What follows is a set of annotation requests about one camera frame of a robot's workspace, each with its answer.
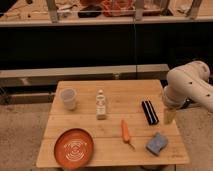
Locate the blue sponge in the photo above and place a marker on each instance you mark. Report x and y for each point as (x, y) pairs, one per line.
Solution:
(157, 143)

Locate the orange ceramic bowl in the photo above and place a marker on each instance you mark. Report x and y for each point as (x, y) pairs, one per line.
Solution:
(74, 148)

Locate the wooden slatted table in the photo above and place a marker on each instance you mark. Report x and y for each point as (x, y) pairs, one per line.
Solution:
(123, 102)

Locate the clear plastic cup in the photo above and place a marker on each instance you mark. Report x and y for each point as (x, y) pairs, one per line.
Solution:
(68, 98)

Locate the orange carrot toy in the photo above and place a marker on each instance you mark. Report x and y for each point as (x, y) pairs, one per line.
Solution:
(125, 134)

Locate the white squeeze bottle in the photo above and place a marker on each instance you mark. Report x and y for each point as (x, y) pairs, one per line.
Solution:
(100, 105)

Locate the black object on shelf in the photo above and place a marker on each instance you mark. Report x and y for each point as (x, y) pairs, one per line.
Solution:
(90, 12)

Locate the tan gripper block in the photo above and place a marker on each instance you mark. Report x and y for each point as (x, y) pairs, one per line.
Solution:
(169, 115)

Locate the long wooden bench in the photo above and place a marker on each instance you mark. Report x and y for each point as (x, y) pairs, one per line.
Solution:
(51, 76)

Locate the black rectangular case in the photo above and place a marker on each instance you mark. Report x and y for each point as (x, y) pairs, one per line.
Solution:
(149, 112)

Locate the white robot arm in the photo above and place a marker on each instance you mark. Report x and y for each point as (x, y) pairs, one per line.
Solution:
(187, 81)

